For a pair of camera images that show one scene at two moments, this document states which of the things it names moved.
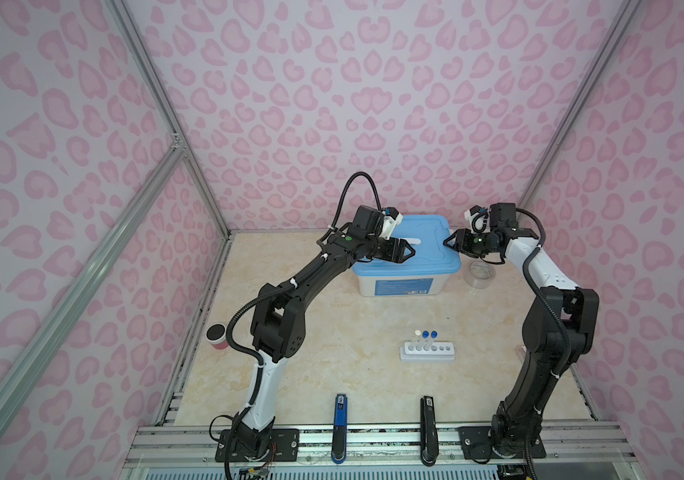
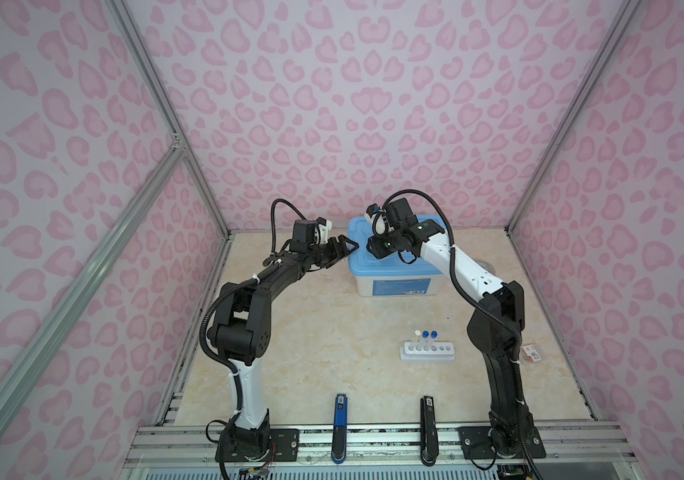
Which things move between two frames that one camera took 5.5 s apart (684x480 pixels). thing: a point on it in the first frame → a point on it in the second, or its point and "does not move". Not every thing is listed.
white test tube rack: (439, 352) does not move
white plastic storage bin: (402, 285) does not move
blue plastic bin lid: (426, 234) does not move
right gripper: (462, 244) → (376, 247)
